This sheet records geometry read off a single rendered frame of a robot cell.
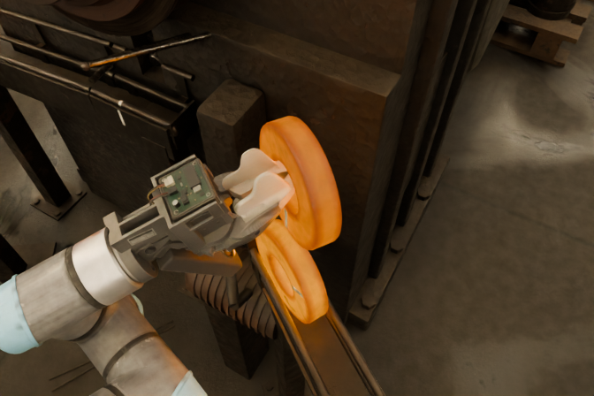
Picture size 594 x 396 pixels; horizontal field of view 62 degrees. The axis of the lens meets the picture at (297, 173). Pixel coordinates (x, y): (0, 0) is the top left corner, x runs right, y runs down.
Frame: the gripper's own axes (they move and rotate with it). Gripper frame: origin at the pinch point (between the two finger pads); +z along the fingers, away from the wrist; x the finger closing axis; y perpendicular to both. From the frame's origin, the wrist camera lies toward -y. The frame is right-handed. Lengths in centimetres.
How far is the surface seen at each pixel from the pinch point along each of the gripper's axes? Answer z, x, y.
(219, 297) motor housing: -21.6, 10.6, -37.4
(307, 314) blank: -7.5, -7.2, -20.0
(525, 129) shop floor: 91, 51, -119
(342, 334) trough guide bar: -4.6, -11.2, -22.8
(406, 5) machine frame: 24.0, 15.0, 0.3
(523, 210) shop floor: 66, 22, -113
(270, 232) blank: -6.5, 3.0, -13.4
